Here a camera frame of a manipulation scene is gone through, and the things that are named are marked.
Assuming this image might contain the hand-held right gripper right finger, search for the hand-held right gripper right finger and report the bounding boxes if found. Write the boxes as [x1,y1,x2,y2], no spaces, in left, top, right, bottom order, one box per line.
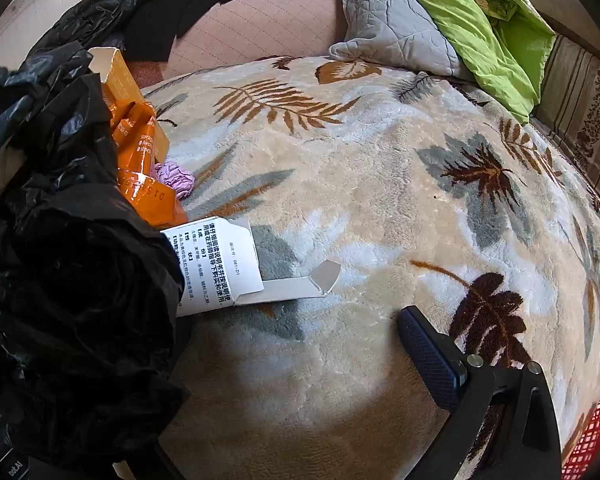
[397,305,563,480]

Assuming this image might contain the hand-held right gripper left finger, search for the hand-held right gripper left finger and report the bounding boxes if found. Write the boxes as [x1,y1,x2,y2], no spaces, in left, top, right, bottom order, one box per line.
[157,432,195,480]

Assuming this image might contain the black plastic bag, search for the black plastic bag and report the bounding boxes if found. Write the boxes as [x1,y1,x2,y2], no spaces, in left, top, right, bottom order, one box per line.
[0,42,191,466]

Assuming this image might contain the red plastic mesh basket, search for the red plastic mesh basket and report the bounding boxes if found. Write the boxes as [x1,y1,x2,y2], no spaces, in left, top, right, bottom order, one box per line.
[560,367,600,480]

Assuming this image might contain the white printed cardboard box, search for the white printed cardboard box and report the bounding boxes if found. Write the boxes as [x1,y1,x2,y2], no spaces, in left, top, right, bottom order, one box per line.
[160,216,341,318]

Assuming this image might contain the orange foil packet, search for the orange foil packet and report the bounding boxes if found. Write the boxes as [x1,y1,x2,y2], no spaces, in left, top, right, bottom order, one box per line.
[110,101,158,171]
[116,169,189,228]

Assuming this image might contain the purple wrapper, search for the purple wrapper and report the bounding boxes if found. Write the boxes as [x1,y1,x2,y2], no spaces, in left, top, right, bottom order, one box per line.
[152,161,195,201]

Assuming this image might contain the orange cardboard box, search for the orange cardboard box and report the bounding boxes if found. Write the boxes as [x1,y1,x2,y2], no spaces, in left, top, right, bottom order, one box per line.
[87,46,171,166]

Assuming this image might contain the leaf print fleece blanket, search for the leaf print fleece blanket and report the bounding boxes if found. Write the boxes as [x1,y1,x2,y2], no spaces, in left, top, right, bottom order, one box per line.
[130,55,600,480]

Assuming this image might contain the striped sofa cushion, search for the striped sofa cushion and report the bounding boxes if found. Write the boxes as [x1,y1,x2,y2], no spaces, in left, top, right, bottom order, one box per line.
[530,34,600,206]

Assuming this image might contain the green quilt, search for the green quilt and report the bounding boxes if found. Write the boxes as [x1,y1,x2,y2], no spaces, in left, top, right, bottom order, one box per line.
[249,0,557,126]

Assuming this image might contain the grey quilted pillow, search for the grey quilted pillow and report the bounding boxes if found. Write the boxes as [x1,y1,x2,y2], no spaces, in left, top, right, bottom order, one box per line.
[328,0,473,81]

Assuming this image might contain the brown fabric sofa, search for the brown fabric sofa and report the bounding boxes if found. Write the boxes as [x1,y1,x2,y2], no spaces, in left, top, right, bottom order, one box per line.
[127,0,600,81]

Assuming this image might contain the black cloth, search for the black cloth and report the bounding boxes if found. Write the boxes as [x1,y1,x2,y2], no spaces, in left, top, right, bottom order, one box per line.
[124,0,265,61]

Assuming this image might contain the black puffer jacket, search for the black puffer jacket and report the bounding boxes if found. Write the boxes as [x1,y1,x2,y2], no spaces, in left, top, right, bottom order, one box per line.
[27,0,148,56]

